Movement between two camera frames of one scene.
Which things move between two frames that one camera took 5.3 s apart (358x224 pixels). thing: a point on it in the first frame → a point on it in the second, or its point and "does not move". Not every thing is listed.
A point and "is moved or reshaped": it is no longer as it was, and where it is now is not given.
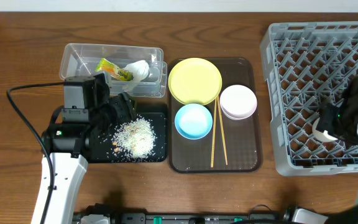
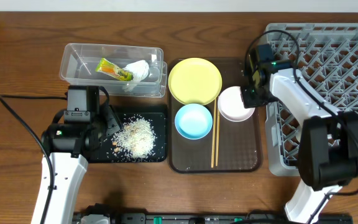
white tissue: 140,70 does not move
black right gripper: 327,123 → 250,97
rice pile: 134,139 does not move
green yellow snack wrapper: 106,66 does not move
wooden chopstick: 222,129 is moved or reshaped
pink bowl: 238,102 does not move
